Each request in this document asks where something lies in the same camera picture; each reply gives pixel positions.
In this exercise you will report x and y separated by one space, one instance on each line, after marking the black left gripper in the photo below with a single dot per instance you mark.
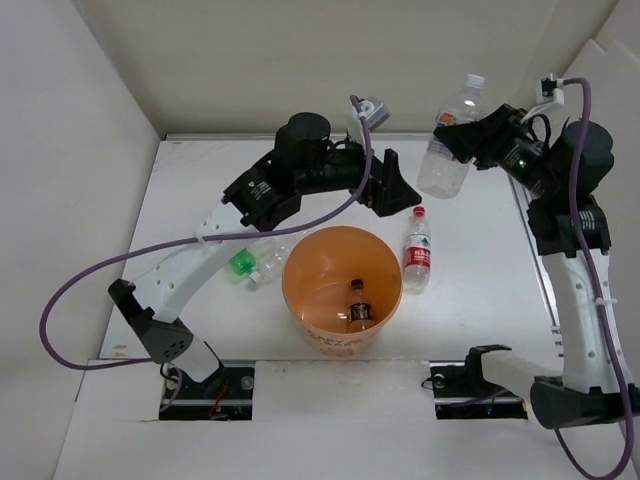
386 188

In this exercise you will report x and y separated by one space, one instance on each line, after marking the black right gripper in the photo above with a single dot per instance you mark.
490 134

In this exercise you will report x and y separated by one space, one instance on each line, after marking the clear bottle black cap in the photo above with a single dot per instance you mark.
361 316

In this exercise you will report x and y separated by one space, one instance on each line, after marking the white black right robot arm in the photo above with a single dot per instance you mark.
573 241

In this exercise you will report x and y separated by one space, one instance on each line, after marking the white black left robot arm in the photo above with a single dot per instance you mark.
303 161

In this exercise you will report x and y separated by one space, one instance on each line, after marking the orange plastic bin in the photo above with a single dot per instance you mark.
316 286

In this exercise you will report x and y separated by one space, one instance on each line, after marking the clear bottle red label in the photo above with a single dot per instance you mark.
417 252

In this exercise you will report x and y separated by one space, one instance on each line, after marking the clear crushed unlabelled bottle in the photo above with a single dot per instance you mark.
271 255

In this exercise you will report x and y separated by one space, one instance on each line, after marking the green plastic soda bottle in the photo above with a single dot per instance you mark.
242 263

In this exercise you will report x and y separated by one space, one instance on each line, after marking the side aluminium rail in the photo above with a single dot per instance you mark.
522 199

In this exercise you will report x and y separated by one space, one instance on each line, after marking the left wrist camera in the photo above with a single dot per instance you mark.
372 110

